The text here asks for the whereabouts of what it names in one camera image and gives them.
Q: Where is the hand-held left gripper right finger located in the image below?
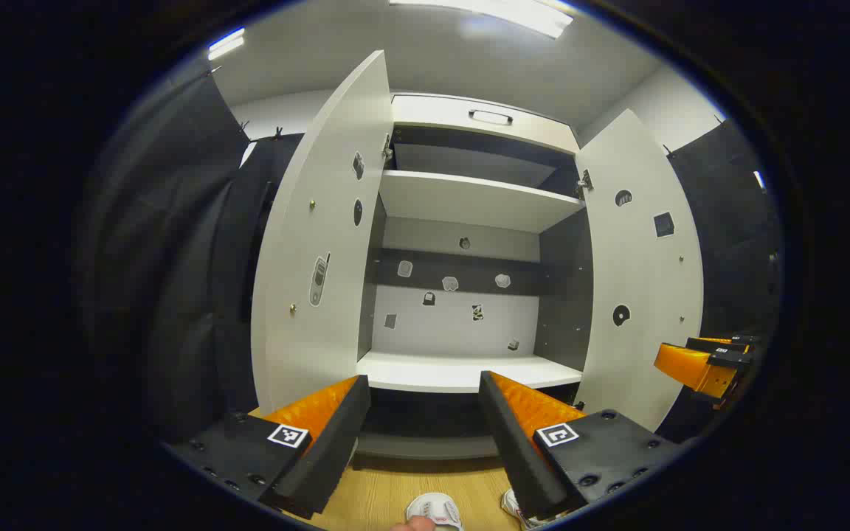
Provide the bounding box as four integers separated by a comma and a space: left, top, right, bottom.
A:
478, 370, 682, 521

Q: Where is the narrow ceiling light strip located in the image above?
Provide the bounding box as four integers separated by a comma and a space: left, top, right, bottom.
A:
207, 28, 246, 61

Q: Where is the wide ceiling light panel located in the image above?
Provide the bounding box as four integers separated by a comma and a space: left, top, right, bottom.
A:
388, 0, 575, 39

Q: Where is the black backdrop cloth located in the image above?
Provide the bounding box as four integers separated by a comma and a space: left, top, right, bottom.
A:
78, 65, 250, 443
215, 131, 306, 414
657, 120, 785, 443

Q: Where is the white shoe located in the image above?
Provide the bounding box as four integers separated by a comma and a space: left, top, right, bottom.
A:
405, 493, 464, 530
501, 488, 566, 530

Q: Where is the white shoe cabinet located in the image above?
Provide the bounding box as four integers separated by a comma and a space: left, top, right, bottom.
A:
355, 92, 594, 462

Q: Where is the white cabinet drawer front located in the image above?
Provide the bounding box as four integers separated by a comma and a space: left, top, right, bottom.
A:
392, 94, 581, 156

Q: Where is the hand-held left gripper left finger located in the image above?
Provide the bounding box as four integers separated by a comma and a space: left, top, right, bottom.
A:
165, 375, 372, 521

